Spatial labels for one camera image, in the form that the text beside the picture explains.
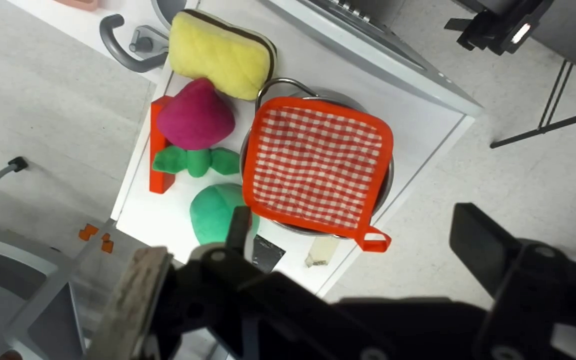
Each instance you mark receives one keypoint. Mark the black camera tripod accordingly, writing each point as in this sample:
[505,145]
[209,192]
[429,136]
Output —
[500,26]

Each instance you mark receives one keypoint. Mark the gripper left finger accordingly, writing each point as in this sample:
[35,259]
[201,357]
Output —
[130,300]

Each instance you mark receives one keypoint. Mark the black square sticker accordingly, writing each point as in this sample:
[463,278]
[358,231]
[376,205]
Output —
[266,252]

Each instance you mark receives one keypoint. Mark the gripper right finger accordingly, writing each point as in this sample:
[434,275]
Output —
[535,300]

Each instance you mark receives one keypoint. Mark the green plush ball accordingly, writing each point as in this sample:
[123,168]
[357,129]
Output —
[215,211]

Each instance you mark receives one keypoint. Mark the white toy kitchen counter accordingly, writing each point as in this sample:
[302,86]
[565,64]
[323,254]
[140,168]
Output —
[68,26]

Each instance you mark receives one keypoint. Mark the yellow striped plush sponge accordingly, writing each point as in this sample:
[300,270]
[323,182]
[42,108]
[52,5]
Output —
[221,52]

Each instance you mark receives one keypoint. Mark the pink plastic plate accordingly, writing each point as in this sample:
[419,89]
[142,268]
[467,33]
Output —
[78,2]

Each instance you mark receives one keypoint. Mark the white tape strip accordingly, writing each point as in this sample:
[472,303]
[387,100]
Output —
[320,252]

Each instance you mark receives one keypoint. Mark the steel cooking pot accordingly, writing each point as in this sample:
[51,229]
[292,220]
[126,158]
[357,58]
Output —
[383,190]

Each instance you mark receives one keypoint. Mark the red checkered pot holder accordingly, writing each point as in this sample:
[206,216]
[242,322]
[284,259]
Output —
[318,162]

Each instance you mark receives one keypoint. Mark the white toy kitchen cabinet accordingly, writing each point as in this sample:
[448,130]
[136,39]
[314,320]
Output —
[421,113]

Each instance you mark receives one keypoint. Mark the grey toy sink basin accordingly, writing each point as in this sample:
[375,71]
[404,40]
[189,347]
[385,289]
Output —
[168,11]

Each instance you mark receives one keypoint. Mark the orange wooden block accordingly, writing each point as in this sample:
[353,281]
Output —
[158,181]

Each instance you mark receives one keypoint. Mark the small orange floor tape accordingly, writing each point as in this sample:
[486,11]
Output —
[89,233]

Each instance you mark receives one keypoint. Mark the grey toy faucet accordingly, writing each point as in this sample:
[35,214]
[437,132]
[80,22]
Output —
[118,50]

